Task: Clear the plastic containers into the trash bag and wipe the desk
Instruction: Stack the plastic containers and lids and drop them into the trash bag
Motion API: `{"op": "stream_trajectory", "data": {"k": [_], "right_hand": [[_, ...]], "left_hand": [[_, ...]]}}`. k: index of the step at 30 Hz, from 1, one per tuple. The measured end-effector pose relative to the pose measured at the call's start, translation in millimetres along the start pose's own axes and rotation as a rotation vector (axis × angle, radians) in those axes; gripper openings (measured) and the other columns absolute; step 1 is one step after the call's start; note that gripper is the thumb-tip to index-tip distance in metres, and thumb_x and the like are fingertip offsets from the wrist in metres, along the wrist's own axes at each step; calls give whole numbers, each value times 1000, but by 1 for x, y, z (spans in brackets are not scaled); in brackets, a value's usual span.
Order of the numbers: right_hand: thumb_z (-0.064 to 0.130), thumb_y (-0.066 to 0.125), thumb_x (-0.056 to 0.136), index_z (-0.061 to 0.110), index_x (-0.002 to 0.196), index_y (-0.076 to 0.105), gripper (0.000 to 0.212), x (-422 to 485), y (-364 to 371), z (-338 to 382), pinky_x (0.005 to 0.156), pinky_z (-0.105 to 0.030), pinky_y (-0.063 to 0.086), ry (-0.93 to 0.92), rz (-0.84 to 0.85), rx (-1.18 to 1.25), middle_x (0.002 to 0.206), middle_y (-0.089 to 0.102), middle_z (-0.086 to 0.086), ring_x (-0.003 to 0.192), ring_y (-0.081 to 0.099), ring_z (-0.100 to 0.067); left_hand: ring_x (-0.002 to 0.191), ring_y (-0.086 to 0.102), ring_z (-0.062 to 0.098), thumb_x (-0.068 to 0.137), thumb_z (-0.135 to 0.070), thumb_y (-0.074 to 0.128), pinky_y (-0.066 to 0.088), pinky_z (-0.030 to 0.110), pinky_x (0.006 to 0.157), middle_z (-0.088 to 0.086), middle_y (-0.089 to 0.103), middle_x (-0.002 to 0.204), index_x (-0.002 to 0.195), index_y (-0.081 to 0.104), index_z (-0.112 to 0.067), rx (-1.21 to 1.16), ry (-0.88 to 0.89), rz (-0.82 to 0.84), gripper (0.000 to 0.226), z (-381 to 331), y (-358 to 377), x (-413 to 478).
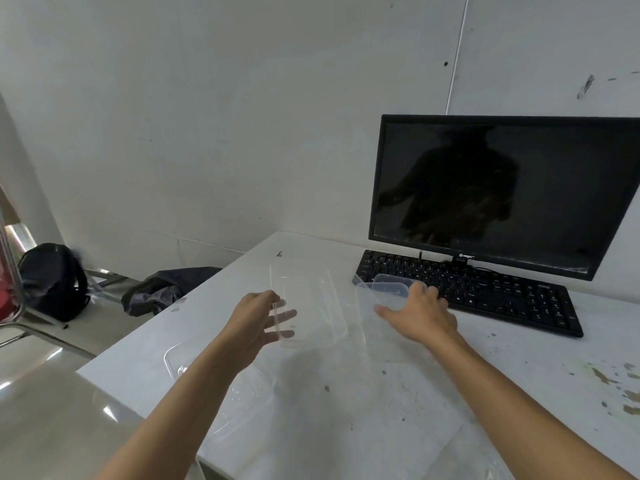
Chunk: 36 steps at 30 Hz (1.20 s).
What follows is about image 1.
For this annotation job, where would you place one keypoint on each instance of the person's left hand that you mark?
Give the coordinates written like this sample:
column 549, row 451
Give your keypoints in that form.
column 250, row 324

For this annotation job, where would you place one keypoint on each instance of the person's right hand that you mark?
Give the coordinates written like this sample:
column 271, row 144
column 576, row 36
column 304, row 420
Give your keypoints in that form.
column 425, row 319

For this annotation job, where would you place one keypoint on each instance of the clear container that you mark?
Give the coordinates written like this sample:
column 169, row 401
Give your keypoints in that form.
column 315, row 314

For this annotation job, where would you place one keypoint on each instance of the black garbage bag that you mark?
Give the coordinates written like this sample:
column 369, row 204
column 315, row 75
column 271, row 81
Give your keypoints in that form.
column 165, row 289

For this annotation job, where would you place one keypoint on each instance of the person's left forearm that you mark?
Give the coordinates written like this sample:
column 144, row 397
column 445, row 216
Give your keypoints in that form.
column 175, row 424

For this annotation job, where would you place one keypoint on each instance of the person's right forearm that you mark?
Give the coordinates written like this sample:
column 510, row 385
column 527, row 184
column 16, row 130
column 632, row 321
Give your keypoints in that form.
column 510, row 409

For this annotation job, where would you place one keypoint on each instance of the black keyboard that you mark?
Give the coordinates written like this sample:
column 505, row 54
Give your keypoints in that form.
column 500, row 294

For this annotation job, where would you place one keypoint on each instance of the white table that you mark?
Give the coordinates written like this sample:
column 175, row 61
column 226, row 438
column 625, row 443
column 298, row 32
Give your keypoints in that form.
column 525, row 354

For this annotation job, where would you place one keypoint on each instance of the black computer monitor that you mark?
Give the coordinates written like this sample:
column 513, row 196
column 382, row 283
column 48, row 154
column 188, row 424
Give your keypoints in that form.
column 500, row 194

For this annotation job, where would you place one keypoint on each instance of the black backpack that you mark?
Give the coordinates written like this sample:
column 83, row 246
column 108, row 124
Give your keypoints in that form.
column 50, row 279

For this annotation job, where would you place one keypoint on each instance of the grey metal folding frame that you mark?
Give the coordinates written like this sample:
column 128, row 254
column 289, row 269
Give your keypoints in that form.
column 107, row 280

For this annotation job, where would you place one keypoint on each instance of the red chair with chrome frame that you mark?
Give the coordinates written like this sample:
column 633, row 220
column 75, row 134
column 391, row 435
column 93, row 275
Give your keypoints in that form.
column 10, row 294

